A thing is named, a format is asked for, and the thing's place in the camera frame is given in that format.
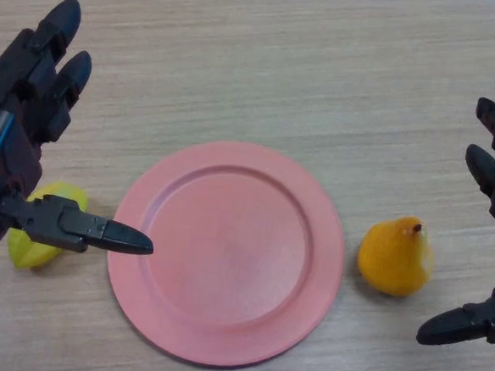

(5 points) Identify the yellow starfruit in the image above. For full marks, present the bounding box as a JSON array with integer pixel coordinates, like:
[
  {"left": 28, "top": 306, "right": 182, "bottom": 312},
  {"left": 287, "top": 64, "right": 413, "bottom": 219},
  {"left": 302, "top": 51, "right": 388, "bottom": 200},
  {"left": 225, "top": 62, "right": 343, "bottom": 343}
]
[{"left": 5, "top": 179, "right": 91, "bottom": 274}]

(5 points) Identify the yellow orange pear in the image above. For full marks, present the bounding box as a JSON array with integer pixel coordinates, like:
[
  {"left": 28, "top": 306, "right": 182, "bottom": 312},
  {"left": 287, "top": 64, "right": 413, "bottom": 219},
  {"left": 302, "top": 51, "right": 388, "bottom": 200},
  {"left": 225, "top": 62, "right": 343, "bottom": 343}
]
[{"left": 353, "top": 213, "right": 437, "bottom": 299}]

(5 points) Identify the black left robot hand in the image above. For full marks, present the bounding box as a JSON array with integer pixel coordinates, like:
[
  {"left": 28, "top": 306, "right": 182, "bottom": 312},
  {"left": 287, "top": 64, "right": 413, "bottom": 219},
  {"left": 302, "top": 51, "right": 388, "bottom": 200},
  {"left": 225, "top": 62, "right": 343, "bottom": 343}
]
[{"left": 0, "top": 0, "right": 172, "bottom": 261}]

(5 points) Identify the pink round plate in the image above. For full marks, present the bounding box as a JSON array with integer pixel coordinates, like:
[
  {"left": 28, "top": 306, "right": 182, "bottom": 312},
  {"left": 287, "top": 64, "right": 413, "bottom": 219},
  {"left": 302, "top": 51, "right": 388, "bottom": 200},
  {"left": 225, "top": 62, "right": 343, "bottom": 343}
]
[{"left": 99, "top": 132, "right": 353, "bottom": 371}]

